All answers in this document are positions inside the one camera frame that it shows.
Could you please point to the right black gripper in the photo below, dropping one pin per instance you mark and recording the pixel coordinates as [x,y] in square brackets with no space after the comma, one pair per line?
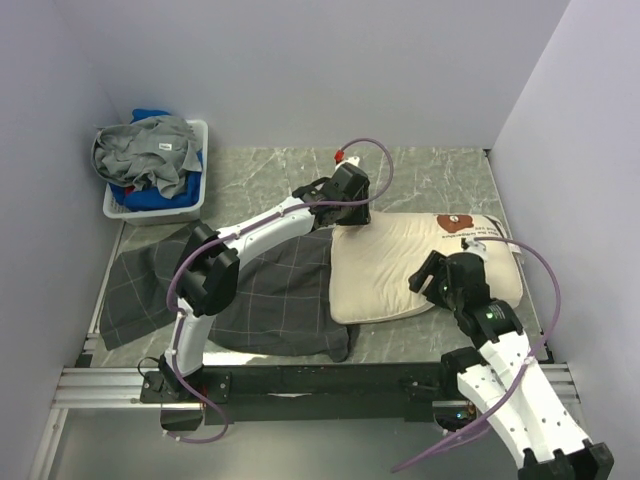
[434,264]

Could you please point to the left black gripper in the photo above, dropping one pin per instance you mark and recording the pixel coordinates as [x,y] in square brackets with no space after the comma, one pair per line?
[363,217]

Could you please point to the cream bear print pillow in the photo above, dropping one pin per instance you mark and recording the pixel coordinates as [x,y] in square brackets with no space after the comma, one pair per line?
[371,264]

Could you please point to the dark grey checked pillowcase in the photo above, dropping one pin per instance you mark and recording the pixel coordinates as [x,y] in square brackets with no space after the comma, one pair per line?
[281,306]

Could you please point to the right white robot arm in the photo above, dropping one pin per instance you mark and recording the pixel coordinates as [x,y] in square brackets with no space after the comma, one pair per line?
[501,377]

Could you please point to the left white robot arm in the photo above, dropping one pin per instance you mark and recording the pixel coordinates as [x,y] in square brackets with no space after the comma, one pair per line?
[206,276]

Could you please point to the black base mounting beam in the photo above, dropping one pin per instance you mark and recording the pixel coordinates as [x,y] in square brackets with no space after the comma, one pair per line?
[414,392]

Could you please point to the white plastic laundry basket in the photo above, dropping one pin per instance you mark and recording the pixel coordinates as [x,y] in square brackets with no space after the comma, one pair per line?
[196,185]

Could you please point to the grey crumpled shirt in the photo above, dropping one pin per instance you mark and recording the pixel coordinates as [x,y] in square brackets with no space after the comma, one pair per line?
[156,152]

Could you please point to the blue cloth in basket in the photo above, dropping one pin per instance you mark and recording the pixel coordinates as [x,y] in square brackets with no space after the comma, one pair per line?
[147,199]

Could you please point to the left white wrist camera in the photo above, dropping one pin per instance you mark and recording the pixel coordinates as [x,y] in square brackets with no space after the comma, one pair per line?
[341,158]

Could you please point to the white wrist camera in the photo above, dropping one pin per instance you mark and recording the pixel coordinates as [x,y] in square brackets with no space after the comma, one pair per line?
[341,158]
[474,247]

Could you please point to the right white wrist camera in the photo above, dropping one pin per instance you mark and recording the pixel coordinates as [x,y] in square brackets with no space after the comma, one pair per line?
[474,247]

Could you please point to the aluminium frame rail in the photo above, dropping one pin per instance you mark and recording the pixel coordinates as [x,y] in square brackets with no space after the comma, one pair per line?
[93,388]

